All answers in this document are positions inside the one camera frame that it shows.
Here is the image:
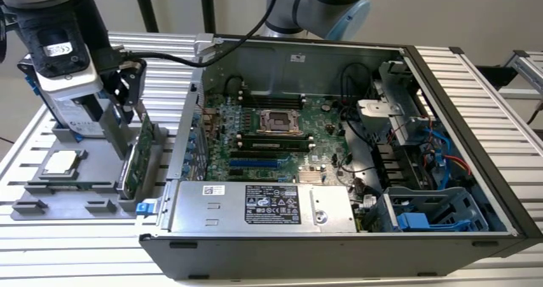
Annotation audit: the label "blue expansion slot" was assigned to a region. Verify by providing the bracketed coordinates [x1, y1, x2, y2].
[230, 159, 282, 170]

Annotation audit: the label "green motherboard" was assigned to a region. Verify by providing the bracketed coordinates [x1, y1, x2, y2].
[202, 92, 355, 188]

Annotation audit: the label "silver CPU chip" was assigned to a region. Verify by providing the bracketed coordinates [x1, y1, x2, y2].
[45, 149, 83, 176]

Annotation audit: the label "blue case clip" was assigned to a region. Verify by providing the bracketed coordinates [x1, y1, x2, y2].
[135, 202, 154, 220]

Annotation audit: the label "black stand post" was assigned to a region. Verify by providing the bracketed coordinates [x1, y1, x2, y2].
[134, 0, 162, 33]
[199, 0, 218, 35]

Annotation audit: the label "metal drive cage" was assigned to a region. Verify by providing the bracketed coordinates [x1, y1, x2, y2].
[355, 60, 434, 146]

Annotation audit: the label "red orange wires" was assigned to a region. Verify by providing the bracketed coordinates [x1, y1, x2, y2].
[445, 154, 473, 176]

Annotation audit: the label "grey disk bay cage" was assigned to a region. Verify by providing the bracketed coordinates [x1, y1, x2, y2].
[363, 186, 490, 234]

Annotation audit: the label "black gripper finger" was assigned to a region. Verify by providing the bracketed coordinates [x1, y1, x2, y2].
[103, 73, 125, 109]
[119, 59, 149, 109]

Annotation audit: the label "blue data wire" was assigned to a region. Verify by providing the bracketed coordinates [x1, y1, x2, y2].
[422, 123, 454, 189]

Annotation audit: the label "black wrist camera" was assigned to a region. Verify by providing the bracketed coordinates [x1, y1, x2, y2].
[7, 6, 94, 78]

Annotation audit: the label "metal port stack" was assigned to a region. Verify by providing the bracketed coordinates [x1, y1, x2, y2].
[202, 105, 222, 132]

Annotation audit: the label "black power supply label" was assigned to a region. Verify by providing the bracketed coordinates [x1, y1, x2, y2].
[245, 185, 302, 226]

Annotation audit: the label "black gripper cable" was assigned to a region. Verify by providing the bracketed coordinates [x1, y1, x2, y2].
[121, 0, 285, 69]

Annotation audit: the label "green RAM stick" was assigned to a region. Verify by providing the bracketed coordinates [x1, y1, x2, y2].
[242, 139, 314, 151]

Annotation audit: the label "aluminium frame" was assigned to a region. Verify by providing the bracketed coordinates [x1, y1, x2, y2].
[496, 49, 543, 105]

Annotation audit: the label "silver socket cover frame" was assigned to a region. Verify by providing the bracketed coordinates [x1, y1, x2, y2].
[259, 108, 301, 132]

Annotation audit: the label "blue disk bay latch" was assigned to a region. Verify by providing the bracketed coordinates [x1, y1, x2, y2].
[397, 211, 473, 233]

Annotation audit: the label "hard disk in blue carrier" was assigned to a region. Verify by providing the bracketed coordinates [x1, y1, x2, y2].
[18, 53, 109, 143]

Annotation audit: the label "grey power supply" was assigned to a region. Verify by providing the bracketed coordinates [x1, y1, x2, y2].
[169, 181, 358, 234]

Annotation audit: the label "green black graphics card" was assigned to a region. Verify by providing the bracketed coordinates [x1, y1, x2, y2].
[117, 108, 157, 202]

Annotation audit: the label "open grey PC case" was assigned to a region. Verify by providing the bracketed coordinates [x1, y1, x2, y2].
[139, 33, 543, 281]

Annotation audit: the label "silver finned heatsink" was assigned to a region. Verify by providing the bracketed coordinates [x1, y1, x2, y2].
[298, 171, 329, 185]

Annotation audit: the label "grey parts rack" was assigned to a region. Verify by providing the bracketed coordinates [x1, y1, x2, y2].
[11, 104, 174, 221]

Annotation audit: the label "CPU socket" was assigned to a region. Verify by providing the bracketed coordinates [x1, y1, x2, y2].
[258, 108, 302, 132]

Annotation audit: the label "long black expansion slot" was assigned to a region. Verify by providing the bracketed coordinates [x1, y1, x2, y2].
[231, 151, 285, 160]

